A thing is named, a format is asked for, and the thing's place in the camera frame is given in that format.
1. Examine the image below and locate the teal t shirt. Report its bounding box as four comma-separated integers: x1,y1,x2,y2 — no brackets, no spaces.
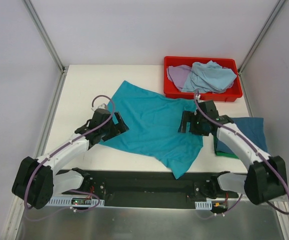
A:
101,81,203,179

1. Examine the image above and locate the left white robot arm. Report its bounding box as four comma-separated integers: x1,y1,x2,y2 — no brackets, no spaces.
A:
11,108,129,210

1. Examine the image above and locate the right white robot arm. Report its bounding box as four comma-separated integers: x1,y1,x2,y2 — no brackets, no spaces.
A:
178,100,289,205

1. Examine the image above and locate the red plastic bin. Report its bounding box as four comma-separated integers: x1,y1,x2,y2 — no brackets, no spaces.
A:
163,56,243,102

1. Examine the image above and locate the folded green shirt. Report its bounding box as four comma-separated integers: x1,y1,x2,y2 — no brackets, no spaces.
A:
213,136,238,159

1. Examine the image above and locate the lavender t shirt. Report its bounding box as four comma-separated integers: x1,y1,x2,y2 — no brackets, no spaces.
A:
166,65,192,92

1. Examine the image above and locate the light blue t shirt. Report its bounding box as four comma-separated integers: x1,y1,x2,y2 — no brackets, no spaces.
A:
181,60,237,94

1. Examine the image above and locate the folded dark blue shirt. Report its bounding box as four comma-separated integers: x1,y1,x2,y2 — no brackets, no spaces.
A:
214,116,269,157

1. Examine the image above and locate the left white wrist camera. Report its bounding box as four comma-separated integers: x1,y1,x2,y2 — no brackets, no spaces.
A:
91,103,108,112

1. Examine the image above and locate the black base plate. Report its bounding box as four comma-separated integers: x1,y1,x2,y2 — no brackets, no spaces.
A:
59,167,250,208

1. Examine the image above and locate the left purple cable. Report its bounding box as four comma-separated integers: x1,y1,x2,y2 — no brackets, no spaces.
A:
23,94,115,221

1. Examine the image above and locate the purple cable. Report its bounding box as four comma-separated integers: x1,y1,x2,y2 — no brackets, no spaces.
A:
23,94,115,221
193,90,289,221

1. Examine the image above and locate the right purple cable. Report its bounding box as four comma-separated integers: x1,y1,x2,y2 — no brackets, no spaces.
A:
193,90,289,221

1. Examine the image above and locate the right white cable duct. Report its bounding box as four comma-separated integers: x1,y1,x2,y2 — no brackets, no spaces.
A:
194,200,213,211

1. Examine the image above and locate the white cable duct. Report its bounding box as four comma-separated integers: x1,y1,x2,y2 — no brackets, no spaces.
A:
46,196,105,208
194,200,213,211

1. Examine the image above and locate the left white cable duct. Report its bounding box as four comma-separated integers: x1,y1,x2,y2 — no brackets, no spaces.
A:
46,196,105,208

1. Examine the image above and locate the left aluminium frame post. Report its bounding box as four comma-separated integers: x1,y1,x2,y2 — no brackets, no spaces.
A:
22,0,65,73

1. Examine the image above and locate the aluminium frame post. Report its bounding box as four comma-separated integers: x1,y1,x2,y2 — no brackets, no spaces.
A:
238,0,288,75
22,0,65,73

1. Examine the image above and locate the right aluminium frame post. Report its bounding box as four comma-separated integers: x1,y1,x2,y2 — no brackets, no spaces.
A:
238,0,288,75

